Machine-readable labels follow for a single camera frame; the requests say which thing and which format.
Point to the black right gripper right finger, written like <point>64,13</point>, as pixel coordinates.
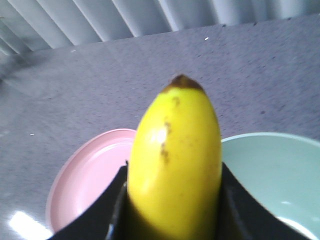
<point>242,215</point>

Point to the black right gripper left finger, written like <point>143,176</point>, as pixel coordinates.
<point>105,219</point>

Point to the yellow banana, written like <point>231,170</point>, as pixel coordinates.
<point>175,167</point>

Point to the pink plate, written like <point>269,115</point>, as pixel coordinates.
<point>86,175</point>

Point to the green ribbed bowl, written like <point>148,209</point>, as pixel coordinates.
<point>282,172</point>

